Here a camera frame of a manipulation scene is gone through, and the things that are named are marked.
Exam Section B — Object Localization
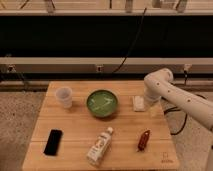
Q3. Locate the green bowl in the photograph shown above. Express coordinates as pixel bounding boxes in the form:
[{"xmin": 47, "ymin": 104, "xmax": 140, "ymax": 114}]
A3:
[{"xmin": 86, "ymin": 89, "xmax": 118, "ymax": 118}]

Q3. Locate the white plastic bottle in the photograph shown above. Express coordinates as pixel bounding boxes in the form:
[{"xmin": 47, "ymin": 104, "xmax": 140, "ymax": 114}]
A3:
[{"xmin": 86, "ymin": 127, "xmax": 114, "ymax": 165}]

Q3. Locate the white wall bracket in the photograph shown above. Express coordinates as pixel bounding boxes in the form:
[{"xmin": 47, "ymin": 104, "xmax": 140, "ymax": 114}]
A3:
[{"xmin": 97, "ymin": 66, "xmax": 103, "ymax": 72}]

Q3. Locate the white sponge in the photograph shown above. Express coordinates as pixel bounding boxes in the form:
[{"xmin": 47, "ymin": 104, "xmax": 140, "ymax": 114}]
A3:
[{"xmin": 133, "ymin": 96, "xmax": 145, "ymax": 112}]

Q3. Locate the black hanging cable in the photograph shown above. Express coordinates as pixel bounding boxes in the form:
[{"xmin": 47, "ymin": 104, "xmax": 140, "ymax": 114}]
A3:
[{"xmin": 112, "ymin": 7, "xmax": 148, "ymax": 74}]

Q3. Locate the black rectangular phone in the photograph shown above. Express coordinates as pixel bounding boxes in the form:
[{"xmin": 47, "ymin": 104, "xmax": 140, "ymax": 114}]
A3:
[{"xmin": 44, "ymin": 129, "xmax": 63, "ymax": 156}]

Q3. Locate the white ceramic cup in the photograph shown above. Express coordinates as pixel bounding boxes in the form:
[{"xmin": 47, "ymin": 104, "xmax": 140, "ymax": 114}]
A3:
[{"xmin": 55, "ymin": 87, "xmax": 72, "ymax": 108}]

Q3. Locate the grey left wall outlet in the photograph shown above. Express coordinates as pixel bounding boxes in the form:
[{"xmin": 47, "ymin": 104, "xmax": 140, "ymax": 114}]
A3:
[{"xmin": 7, "ymin": 65, "xmax": 16, "ymax": 73}]

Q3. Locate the black floor cable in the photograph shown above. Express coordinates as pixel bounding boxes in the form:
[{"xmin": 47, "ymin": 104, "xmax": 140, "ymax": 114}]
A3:
[{"xmin": 163, "ymin": 69, "xmax": 208, "ymax": 136}]

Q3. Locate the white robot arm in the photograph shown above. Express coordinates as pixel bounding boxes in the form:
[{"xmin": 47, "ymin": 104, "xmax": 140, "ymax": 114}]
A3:
[{"xmin": 143, "ymin": 68, "xmax": 213, "ymax": 134}]

